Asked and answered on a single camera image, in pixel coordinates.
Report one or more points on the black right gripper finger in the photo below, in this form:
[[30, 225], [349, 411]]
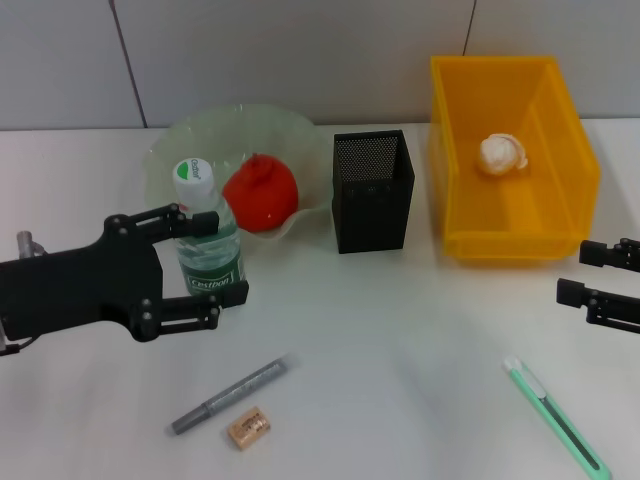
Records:
[[610, 307], [610, 254]]

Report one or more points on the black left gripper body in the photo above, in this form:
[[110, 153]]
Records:
[[75, 290]]

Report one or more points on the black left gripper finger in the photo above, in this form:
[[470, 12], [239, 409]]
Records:
[[190, 315], [170, 222]]

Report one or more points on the clear green-label water bottle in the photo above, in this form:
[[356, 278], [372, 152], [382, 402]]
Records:
[[210, 250]]

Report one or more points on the red-orange pumpkin toy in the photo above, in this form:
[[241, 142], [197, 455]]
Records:
[[265, 195]]

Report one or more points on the white paper ball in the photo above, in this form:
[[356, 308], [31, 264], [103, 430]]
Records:
[[500, 155]]

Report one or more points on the grey marker pen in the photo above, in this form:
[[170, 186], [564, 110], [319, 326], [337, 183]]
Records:
[[235, 392]]

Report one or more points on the green glass fruit plate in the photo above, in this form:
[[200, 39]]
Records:
[[225, 130]]

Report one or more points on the green utility knife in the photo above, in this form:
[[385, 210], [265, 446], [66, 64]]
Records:
[[550, 407]]

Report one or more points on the beige eraser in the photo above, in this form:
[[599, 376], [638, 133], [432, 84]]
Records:
[[249, 429]]

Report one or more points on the black mesh pen holder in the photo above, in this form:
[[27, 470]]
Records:
[[375, 220]]

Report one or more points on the yellow plastic bin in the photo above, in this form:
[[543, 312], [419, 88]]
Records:
[[550, 200]]

